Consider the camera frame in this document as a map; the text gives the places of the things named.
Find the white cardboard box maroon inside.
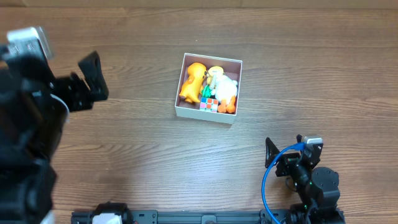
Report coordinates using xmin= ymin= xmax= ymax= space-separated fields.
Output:
xmin=175 ymin=53 xmax=243 ymax=124

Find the orange dinosaur toy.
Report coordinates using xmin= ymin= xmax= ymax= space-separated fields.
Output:
xmin=179 ymin=62 xmax=207 ymax=103

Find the white plush duck toy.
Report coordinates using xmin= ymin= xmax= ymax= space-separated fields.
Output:
xmin=210 ymin=75 xmax=238 ymax=114

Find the blue right cable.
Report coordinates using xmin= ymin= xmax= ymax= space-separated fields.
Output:
xmin=261 ymin=142 xmax=306 ymax=224

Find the multicoloured puzzle cube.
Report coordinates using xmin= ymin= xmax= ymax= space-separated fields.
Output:
xmin=200 ymin=97 xmax=218 ymax=113

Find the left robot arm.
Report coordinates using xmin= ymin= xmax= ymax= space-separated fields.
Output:
xmin=1 ymin=45 xmax=109 ymax=223

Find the green round lid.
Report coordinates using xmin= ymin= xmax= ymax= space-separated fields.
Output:
xmin=201 ymin=85 xmax=213 ymax=98

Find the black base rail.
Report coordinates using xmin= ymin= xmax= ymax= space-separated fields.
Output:
xmin=70 ymin=202 xmax=346 ymax=224

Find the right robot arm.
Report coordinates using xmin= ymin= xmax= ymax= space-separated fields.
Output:
xmin=261 ymin=135 xmax=345 ymax=224

